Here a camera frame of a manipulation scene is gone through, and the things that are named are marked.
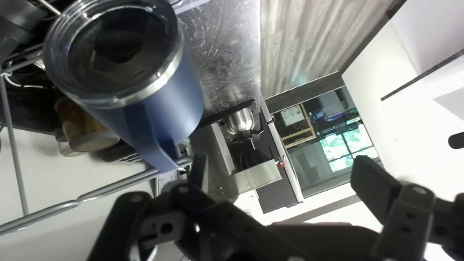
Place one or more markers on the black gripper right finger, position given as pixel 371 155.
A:
pixel 416 222

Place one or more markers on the glass window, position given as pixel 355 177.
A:
pixel 334 139

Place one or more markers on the small steel pitcher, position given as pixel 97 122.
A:
pixel 242 120

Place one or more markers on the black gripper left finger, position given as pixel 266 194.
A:
pixel 194 217

